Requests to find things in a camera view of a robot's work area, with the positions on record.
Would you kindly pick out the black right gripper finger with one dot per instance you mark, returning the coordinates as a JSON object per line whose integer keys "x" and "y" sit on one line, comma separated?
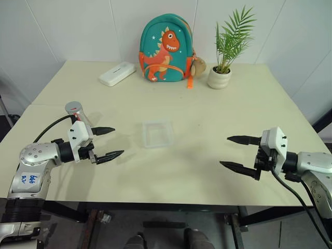
{"x": 237, "y": 168}
{"x": 243, "y": 140}

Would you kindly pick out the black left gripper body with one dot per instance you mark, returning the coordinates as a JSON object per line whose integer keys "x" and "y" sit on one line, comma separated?
{"x": 87, "y": 153}

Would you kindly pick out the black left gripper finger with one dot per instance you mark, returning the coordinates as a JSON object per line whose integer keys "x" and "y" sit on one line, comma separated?
{"x": 109, "y": 156}
{"x": 103, "y": 130}

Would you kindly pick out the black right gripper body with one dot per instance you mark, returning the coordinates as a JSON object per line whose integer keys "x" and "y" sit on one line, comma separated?
{"x": 264, "y": 159}

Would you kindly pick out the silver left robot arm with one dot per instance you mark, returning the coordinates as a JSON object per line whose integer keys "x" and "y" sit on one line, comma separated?
{"x": 36, "y": 155}

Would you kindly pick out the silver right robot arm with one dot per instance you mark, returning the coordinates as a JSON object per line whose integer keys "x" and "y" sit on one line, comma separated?
{"x": 311, "y": 166}

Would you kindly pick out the small bottle with red label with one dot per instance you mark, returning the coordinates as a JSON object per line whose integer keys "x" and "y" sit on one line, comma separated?
{"x": 77, "y": 111}

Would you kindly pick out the clear plastic rectangular container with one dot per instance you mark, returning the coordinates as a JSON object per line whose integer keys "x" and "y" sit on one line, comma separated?
{"x": 157, "y": 133}

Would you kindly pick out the white rectangular case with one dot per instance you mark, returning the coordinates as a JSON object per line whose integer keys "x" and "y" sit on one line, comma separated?
{"x": 117, "y": 74}

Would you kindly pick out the white ribbed plant pot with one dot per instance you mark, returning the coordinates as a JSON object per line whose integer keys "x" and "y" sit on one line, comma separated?
{"x": 219, "y": 77}

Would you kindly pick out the dark rounded robot foot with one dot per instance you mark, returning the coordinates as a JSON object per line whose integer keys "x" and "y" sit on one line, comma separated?
{"x": 135, "y": 241}
{"x": 198, "y": 238}

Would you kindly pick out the teal dinosaur backpack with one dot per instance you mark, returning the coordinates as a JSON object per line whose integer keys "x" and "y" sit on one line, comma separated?
{"x": 166, "y": 52}

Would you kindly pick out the green palm plant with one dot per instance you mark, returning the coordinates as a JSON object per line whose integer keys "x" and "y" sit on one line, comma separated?
{"x": 232, "y": 39}

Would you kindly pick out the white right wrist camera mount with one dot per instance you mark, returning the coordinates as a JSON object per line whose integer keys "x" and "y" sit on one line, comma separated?
{"x": 277, "y": 145}

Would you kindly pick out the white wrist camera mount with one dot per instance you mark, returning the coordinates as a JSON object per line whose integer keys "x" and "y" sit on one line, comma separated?
{"x": 77, "y": 136}
{"x": 277, "y": 145}

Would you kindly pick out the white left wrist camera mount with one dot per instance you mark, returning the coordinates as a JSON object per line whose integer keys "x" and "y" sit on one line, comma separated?
{"x": 77, "y": 136}

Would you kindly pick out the black metal table frame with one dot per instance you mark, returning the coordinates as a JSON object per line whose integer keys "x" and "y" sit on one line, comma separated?
{"x": 155, "y": 210}

